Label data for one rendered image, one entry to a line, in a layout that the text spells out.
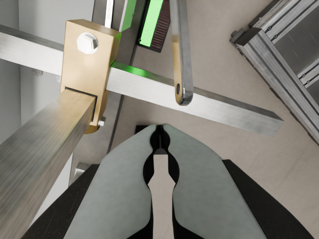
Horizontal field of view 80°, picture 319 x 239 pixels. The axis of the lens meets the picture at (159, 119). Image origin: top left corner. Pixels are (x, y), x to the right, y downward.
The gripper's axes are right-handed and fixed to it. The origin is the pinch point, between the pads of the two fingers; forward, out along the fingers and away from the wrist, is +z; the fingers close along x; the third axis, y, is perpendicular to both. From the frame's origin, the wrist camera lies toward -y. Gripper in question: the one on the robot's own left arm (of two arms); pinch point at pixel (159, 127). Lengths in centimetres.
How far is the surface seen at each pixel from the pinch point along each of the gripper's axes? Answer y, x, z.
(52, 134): 1.7, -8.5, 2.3
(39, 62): -1.9, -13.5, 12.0
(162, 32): -3.5, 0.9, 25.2
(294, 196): 131, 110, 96
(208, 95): 3.2, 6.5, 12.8
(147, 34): -3.2, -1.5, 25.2
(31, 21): -5.7, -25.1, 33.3
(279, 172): 103, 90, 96
